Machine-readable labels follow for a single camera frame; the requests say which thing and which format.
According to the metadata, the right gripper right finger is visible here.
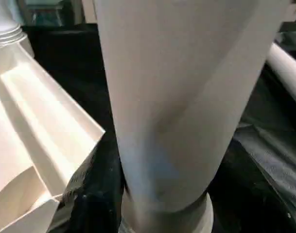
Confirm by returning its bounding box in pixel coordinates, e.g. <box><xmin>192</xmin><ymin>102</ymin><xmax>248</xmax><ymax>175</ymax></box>
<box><xmin>206</xmin><ymin>140</ymin><xmax>289</xmax><ymax>233</ymax></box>

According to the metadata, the black work mat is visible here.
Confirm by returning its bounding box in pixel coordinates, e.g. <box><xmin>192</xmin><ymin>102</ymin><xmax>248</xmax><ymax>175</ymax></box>
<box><xmin>21</xmin><ymin>22</ymin><xmax>296</xmax><ymax>233</ymax></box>

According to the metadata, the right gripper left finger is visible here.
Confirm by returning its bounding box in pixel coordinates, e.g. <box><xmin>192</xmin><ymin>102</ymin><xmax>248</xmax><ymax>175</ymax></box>
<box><xmin>48</xmin><ymin>131</ymin><xmax>127</xmax><ymax>233</ymax></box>

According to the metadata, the white plastic table leg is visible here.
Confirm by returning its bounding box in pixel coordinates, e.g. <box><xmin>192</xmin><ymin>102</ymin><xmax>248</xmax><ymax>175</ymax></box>
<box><xmin>93</xmin><ymin>0</ymin><xmax>290</xmax><ymax>233</ymax></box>
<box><xmin>0</xmin><ymin>0</ymin><xmax>28</xmax><ymax>47</ymax></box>
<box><xmin>266</xmin><ymin>42</ymin><xmax>296</xmax><ymax>113</ymax></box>

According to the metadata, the white plastic table top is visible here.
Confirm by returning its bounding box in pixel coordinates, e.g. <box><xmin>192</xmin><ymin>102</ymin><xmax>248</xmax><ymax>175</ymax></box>
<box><xmin>0</xmin><ymin>38</ymin><xmax>106</xmax><ymax>233</ymax></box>

